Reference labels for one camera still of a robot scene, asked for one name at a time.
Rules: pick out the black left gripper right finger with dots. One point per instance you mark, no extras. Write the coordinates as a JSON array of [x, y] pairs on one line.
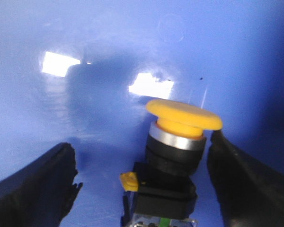
[[250, 193]]

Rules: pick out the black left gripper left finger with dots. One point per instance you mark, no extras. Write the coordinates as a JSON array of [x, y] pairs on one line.
[[42, 193]]

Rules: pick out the yellow mushroom push button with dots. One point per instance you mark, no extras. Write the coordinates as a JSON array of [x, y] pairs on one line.
[[159, 192]]

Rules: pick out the blue plastic bin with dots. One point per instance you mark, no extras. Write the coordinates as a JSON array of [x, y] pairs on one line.
[[81, 71]]

